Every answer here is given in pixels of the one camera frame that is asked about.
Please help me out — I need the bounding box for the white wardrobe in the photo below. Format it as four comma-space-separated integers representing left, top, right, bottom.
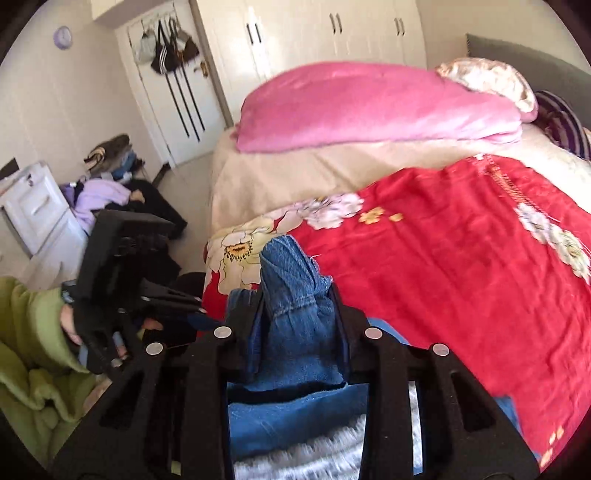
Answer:
191, 0, 428, 125

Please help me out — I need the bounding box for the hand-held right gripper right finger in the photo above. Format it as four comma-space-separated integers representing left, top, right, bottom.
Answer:
323, 277, 541, 480

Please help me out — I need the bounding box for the floral pillow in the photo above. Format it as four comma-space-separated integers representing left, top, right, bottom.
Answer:
436, 58, 539, 114

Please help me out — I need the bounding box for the pink quilt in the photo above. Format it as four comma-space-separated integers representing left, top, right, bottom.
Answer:
231, 62, 539, 154

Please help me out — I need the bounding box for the white drawer cabinet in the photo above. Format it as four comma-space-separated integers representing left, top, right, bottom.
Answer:
0, 161, 88, 257

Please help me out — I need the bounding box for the white door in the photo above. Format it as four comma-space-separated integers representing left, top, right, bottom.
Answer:
115, 9, 227, 167

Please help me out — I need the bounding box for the lilac garment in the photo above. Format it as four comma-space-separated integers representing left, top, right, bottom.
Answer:
60, 179, 131, 232

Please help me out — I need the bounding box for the blue denim pants lace trim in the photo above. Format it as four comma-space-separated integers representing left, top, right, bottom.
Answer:
225, 234, 539, 480

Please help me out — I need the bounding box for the brown hanging bag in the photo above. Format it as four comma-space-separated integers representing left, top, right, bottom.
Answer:
178, 28, 201, 62

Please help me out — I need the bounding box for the heap of mixed clothes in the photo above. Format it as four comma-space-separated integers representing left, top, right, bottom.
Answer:
83, 134, 145, 182

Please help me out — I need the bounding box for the grey bed headboard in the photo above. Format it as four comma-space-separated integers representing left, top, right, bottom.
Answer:
465, 33, 591, 121

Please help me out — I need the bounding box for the green fleece garment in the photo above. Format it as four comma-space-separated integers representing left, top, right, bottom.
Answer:
0, 344, 105, 469

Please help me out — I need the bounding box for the black clothing pile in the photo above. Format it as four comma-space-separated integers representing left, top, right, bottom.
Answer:
124, 180, 188, 238

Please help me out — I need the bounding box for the grey hanging bag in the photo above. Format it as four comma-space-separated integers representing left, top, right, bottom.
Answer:
136, 30, 158, 64

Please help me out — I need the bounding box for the purple striped pillow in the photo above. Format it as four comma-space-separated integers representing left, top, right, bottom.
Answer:
536, 91, 591, 160

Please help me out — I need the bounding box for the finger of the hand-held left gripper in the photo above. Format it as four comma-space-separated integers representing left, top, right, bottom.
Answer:
139, 281, 208, 317

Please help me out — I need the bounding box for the red floral blanket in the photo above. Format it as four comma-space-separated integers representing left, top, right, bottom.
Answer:
203, 154, 591, 472

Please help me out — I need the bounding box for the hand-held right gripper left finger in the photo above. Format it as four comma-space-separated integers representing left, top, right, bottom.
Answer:
51, 288, 264, 480

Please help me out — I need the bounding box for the black white-striped hanging bag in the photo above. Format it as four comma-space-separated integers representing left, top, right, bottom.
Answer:
150, 21, 180, 75

